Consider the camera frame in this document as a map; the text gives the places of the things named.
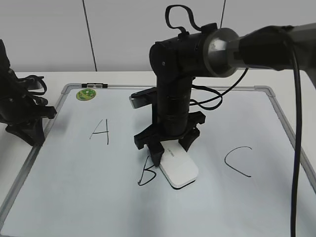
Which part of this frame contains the white whiteboard eraser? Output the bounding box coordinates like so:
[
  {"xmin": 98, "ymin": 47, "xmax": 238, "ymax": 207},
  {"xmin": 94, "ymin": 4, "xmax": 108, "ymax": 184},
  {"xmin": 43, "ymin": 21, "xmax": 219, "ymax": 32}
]
[{"xmin": 154, "ymin": 140, "xmax": 199, "ymax": 190}]

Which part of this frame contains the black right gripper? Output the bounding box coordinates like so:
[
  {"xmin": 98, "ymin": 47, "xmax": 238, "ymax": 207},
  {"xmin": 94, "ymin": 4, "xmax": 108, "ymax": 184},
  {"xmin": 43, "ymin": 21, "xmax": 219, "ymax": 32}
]
[{"xmin": 134, "ymin": 77, "xmax": 205, "ymax": 166}]

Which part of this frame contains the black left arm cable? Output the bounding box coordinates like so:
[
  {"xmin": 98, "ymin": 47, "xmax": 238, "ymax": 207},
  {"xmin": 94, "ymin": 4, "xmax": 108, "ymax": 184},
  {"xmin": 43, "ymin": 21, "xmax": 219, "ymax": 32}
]
[{"xmin": 17, "ymin": 76, "xmax": 49, "ymax": 106}]

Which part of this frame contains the white framed whiteboard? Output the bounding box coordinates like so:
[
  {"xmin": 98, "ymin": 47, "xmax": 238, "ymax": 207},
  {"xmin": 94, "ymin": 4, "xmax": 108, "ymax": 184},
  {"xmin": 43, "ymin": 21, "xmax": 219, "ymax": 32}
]
[{"xmin": 0, "ymin": 83, "xmax": 316, "ymax": 237}]

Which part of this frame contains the black marker on board frame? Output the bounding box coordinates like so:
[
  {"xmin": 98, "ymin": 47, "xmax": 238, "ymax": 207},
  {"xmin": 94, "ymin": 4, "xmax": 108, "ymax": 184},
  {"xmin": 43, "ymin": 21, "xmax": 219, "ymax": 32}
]
[{"xmin": 81, "ymin": 83, "xmax": 108, "ymax": 88}]

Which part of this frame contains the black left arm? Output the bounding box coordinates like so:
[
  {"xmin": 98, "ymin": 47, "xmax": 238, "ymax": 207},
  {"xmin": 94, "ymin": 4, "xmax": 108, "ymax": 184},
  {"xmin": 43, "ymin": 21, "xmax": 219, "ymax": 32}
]
[{"xmin": 0, "ymin": 41, "xmax": 57, "ymax": 146}]

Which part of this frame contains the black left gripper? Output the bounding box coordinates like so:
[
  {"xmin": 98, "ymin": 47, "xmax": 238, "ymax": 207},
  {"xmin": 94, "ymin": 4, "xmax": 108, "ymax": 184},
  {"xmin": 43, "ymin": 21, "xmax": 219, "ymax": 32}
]
[{"xmin": 0, "ymin": 70, "xmax": 57, "ymax": 146}]

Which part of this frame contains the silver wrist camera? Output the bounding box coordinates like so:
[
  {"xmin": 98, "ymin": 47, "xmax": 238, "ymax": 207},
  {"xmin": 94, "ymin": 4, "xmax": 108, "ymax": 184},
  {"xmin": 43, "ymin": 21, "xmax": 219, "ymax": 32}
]
[{"xmin": 129, "ymin": 87, "xmax": 157, "ymax": 109}]

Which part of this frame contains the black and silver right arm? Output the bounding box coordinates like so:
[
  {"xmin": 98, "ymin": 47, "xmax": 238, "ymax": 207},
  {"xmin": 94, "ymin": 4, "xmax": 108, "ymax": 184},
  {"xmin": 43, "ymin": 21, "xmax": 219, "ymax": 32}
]
[{"xmin": 131, "ymin": 24, "xmax": 316, "ymax": 166}]

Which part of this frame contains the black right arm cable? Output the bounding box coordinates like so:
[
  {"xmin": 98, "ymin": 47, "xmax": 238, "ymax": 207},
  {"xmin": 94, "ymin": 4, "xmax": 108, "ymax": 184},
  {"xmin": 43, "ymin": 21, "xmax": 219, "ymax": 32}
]
[{"xmin": 164, "ymin": 4, "xmax": 303, "ymax": 237}]

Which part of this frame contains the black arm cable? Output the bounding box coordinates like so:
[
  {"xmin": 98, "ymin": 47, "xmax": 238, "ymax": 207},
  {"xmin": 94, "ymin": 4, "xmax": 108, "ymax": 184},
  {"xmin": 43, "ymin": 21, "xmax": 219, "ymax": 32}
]
[
  {"xmin": 164, "ymin": 4, "xmax": 303, "ymax": 237},
  {"xmin": 17, "ymin": 76, "xmax": 49, "ymax": 106}
]

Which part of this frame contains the green round magnet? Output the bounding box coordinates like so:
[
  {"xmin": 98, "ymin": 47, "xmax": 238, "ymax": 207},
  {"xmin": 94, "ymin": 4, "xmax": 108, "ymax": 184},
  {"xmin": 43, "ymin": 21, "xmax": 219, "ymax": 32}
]
[{"xmin": 76, "ymin": 88, "xmax": 97, "ymax": 101}]

